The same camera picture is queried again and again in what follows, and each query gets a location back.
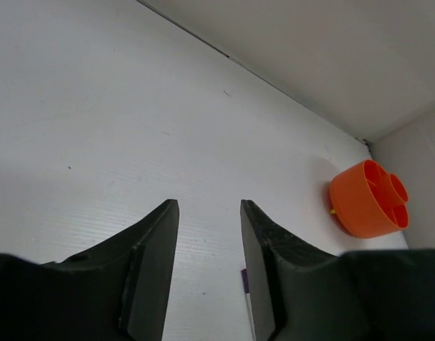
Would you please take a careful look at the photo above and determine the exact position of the orange round organizer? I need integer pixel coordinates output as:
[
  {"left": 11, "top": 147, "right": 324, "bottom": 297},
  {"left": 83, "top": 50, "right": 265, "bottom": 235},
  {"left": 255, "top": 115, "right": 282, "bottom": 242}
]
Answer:
[{"left": 328, "top": 159, "right": 409, "bottom": 239}]

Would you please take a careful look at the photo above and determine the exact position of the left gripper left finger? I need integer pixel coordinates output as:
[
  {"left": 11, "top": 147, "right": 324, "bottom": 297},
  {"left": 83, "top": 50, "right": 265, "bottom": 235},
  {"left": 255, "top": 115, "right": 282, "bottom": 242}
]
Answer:
[{"left": 0, "top": 200, "right": 179, "bottom": 340}]

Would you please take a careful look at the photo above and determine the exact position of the purple-capped white marker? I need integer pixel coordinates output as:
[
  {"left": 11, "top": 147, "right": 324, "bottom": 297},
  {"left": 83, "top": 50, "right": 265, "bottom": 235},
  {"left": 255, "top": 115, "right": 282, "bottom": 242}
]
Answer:
[{"left": 240, "top": 269, "right": 256, "bottom": 341}]

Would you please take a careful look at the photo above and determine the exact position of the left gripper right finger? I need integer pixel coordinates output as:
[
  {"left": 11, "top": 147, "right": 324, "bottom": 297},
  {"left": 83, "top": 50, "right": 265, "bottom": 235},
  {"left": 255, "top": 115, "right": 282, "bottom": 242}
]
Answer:
[{"left": 240, "top": 200, "right": 435, "bottom": 340}]

